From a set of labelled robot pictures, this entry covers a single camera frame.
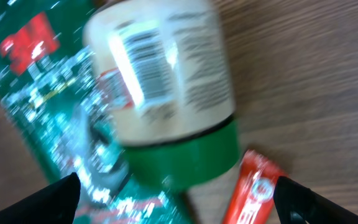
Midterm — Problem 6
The green 3M gloves packet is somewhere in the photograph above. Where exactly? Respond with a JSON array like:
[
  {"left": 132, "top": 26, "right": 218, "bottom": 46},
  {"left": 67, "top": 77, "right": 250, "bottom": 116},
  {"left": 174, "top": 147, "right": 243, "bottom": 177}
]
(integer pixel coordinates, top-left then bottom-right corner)
[{"left": 0, "top": 0, "right": 192, "bottom": 223}]

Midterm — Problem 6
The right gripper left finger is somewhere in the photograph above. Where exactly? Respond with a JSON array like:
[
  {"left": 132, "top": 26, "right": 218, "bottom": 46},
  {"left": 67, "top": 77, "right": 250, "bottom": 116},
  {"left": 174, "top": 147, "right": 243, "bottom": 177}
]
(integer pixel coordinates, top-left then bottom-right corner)
[{"left": 0, "top": 172, "right": 81, "bottom": 224}]

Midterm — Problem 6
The red coffee stick sachet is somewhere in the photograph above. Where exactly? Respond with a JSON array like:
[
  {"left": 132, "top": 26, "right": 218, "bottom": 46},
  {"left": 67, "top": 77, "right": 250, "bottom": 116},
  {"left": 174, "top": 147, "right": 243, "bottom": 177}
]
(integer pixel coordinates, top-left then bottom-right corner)
[{"left": 222, "top": 149, "right": 286, "bottom": 224}]

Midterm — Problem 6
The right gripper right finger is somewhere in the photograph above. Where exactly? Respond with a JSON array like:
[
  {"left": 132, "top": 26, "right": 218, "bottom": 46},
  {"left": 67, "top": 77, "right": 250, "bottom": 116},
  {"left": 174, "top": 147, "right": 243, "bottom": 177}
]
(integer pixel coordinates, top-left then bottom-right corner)
[{"left": 273, "top": 176, "right": 358, "bottom": 224}]

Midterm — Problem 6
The green lid white jar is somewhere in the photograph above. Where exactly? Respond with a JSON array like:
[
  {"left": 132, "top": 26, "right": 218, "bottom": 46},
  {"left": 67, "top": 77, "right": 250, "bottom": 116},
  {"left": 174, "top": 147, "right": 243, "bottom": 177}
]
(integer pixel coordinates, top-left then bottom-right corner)
[{"left": 83, "top": 0, "right": 239, "bottom": 191}]

